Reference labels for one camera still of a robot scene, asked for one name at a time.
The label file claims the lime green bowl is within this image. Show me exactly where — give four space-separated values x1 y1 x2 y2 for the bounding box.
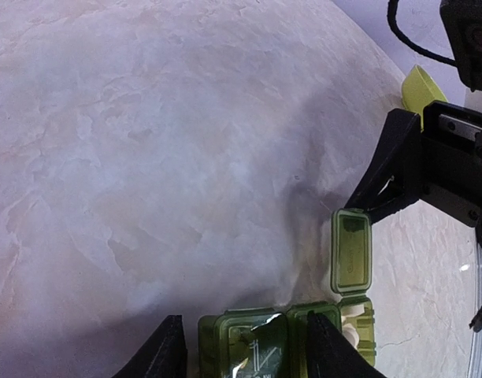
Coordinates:
401 65 447 129

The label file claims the green weekly pill organizer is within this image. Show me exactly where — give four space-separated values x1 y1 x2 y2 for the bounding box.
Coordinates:
198 209 376 377

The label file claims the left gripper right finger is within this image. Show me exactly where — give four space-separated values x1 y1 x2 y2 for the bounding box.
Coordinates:
306 311 377 378

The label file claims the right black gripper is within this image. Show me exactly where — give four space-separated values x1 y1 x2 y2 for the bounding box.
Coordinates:
345 101 482 228

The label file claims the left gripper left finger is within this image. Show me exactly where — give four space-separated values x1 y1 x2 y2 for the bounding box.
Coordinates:
113 315 186 378

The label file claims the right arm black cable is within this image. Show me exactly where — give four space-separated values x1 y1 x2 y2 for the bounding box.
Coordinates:
386 0 458 66

